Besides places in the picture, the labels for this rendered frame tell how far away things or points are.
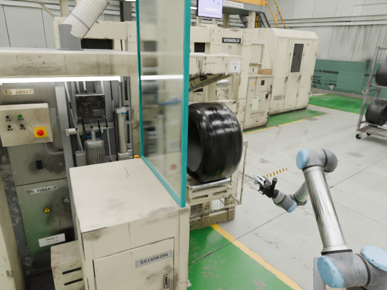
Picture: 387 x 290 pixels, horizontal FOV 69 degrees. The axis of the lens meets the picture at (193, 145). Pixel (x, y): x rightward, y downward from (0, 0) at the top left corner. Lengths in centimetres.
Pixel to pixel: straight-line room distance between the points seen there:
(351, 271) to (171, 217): 93
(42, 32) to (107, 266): 984
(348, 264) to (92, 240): 118
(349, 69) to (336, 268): 1199
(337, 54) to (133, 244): 1295
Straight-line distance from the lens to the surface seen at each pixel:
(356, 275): 165
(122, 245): 110
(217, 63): 220
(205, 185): 203
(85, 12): 192
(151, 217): 107
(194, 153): 232
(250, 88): 632
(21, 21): 1055
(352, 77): 1323
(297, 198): 224
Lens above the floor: 186
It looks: 20 degrees down
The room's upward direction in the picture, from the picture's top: 2 degrees clockwise
